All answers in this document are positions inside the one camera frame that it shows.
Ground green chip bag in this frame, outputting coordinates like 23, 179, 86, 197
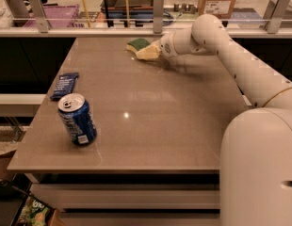
15, 197, 53, 226

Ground upper cabinet drawer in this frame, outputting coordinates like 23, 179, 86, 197
31, 184, 220, 210

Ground cabinet drawer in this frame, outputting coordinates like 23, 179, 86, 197
31, 184, 220, 210
60, 213, 221, 226

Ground dark blue snack packet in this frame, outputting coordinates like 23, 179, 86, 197
51, 73, 79, 100

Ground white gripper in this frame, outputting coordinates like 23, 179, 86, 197
136, 33, 177, 60

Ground middle metal railing post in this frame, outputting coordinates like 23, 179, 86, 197
153, 0, 164, 34

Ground green and yellow sponge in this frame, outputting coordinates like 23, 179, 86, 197
126, 38, 150, 53

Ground metal railing post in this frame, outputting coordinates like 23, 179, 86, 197
153, 0, 164, 34
266, 0, 290, 34
28, 0, 50, 33

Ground right metal railing post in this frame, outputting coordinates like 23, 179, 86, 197
266, 0, 290, 34

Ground blue pepsi can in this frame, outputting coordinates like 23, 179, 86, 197
57, 93, 97, 146

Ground left metal railing post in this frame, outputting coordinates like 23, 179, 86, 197
28, 0, 50, 33

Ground lower cabinet drawer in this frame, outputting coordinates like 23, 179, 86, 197
60, 213, 221, 226

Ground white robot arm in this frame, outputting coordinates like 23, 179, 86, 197
137, 14, 292, 226

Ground purple plastic crate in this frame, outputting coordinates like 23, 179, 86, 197
24, 5, 79, 28

